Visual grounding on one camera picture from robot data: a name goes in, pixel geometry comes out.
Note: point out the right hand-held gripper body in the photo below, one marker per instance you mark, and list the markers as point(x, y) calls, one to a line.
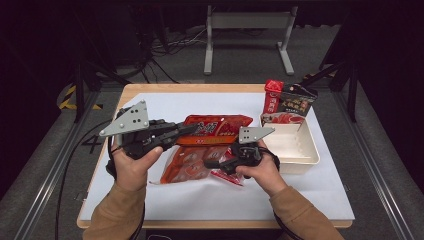
point(251, 134)

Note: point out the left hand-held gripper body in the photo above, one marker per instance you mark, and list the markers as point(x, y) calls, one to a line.
point(131, 118)

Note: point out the small red and black packet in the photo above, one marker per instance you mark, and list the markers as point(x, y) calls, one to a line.
point(230, 178)

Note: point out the large orange clear snack packet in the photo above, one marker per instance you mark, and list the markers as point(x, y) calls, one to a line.
point(216, 126)

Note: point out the cream plastic box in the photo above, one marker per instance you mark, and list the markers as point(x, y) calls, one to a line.
point(300, 150)

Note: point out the red and black soup-base packet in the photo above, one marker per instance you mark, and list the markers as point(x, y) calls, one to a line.
point(295, 101)

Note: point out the person's right hand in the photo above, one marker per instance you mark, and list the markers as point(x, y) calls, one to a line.
point(266, 176)

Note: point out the person's left hand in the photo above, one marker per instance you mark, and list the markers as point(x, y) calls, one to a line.
point(131, 173)

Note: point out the white table sheet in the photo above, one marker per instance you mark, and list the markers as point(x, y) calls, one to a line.
point(206, 200)

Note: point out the black metal stand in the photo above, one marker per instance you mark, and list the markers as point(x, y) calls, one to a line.
point(80, 90)
point(351, 90)

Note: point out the yellow and black hazard tape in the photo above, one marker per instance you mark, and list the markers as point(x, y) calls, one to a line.
point(68, 96)

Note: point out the aluminium floor rail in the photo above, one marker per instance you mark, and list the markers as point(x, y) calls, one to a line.
point(370, 156)
point(50, 173)

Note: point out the white metal desk frame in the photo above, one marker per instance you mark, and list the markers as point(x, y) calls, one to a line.
point(248, 20)

